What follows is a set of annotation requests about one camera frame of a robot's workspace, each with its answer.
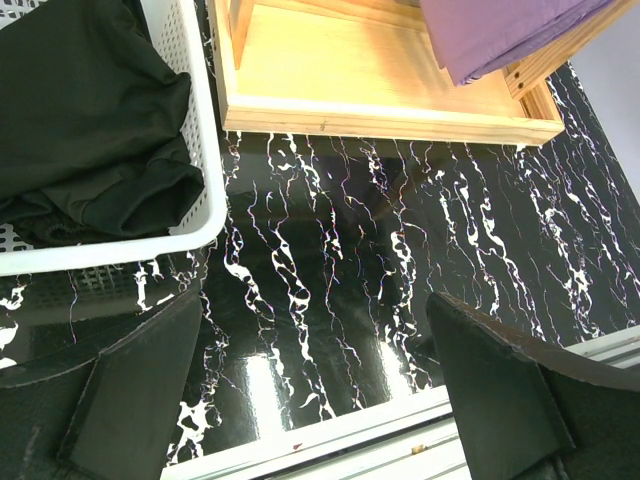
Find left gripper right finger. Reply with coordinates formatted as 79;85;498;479
426;293;639;479

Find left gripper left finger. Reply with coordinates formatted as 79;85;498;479
1;291;202;479

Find purple trousers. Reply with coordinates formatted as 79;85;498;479
420;0;611;86

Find black trousers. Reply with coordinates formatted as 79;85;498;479
1;1;204;247

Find aluminium mounting rail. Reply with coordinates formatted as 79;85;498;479
159;327;640;480

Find white plastic basket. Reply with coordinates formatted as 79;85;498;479
1;1;227;276

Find wooden clothes rack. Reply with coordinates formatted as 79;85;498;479
208;1;632;146

